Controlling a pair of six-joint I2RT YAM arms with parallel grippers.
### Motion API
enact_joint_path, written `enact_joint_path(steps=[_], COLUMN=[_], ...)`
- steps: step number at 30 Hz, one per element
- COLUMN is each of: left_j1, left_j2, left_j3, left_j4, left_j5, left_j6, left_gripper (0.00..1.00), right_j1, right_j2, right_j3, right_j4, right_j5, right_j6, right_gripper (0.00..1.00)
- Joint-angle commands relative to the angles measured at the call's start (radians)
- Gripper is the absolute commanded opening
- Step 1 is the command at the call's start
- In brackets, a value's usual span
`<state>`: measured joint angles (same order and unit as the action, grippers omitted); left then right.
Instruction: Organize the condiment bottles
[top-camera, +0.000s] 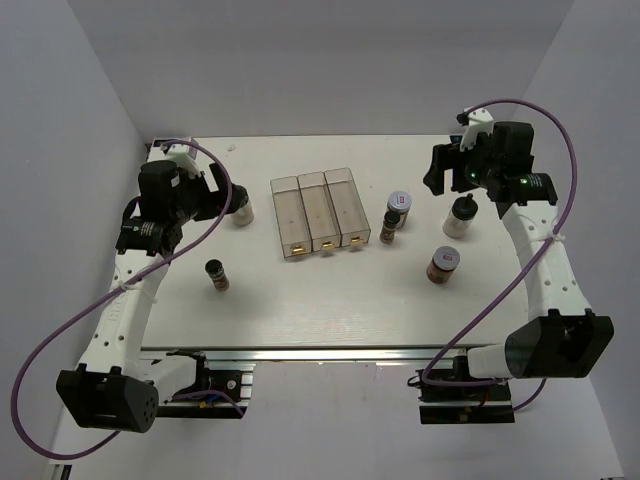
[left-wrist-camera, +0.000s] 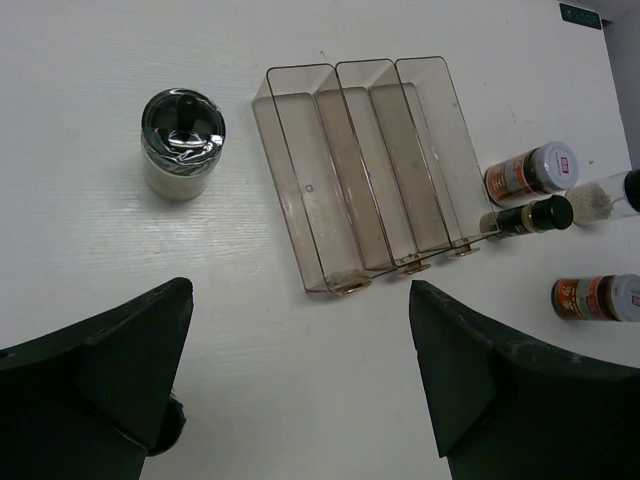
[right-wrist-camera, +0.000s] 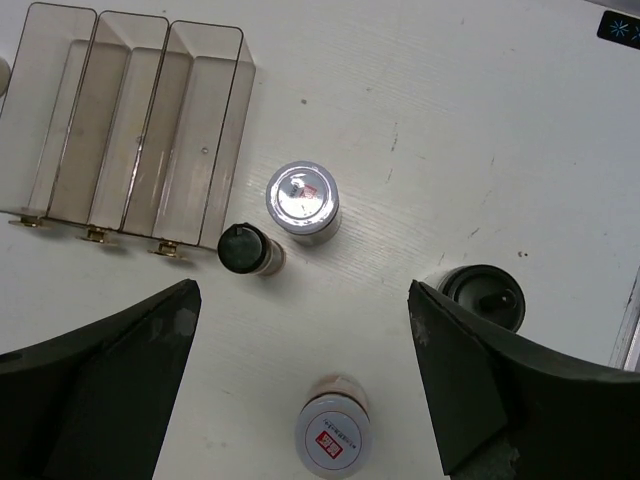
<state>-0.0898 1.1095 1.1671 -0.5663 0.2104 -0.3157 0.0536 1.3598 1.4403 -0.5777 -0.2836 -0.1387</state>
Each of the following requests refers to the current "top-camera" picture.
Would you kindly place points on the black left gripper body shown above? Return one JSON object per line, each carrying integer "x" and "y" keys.
{"x": 196, "y": 201}

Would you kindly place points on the clear organizer bin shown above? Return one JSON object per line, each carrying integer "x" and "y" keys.
{"x": 352, "y": 221}
{"x": 291, "y": 218}
{"x": 320, "y": 212}

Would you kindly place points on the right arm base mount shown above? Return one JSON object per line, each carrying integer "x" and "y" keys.
{"x": 462, "y": 405}

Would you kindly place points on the brown jar white lid front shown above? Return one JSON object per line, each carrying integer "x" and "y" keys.
{"x": 444, "y": 262}

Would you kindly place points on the aluminium table edge rail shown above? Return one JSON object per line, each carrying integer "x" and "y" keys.
{"x": 321, "y": 354}

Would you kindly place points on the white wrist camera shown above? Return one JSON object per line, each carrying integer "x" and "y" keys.
{"x": 474, "y": 121}
{"x": 184, "y": 156}

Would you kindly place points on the middle clear organizer bin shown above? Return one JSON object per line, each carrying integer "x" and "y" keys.
{"x": 320, "y": 212}

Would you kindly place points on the left black-cap spice bottle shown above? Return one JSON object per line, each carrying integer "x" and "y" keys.
{"x": 215, "y": 270}

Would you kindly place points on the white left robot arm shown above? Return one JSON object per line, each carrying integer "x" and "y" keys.
{"x": 110, "y": 388}

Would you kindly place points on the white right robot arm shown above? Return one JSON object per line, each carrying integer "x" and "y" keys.
{"x": 563, "y": 337}

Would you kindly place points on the brown jar white lid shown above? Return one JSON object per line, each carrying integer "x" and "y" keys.
{"x": 400, "y": 202}
{"x": 444, "y": 262}

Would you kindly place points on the white salt shaker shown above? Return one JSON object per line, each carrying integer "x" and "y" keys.
{"x": 460, "y": 216}
{"x": 243, "y": 215}

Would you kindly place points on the right white salt shaker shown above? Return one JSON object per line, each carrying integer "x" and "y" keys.
{"x": 460, "y": 216}

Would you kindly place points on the right clear organizer bin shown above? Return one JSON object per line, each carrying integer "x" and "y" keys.
{"x": 352, "y": 221}

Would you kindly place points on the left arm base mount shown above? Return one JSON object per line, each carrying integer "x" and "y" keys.
{"x": 210, "y": 387}

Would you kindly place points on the left white salt shaker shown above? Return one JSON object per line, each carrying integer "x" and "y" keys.
{"x": 243, "y": 215}

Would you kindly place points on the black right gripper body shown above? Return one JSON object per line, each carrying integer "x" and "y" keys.
{"x": 473, "y": 166}

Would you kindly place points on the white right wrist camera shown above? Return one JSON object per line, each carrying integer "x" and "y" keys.
{"x": 474, "y": 121}

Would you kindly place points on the small black-cap spice bottle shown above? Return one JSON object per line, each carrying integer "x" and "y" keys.
{"x": 391, "y": 221}

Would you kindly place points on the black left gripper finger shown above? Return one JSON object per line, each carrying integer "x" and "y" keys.
{"x": 239, "y": 198}
{"x": 220, "y": 177}

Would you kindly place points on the left clear organizer bin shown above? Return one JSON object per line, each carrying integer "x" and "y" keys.
{"x": 291, "y": 218}

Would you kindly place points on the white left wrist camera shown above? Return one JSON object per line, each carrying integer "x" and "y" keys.
{"x": 184, "y": 156}

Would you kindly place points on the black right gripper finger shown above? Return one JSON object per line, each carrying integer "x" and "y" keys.
{"x": 434, "y": 180}
{"x": 442, "y": 157}

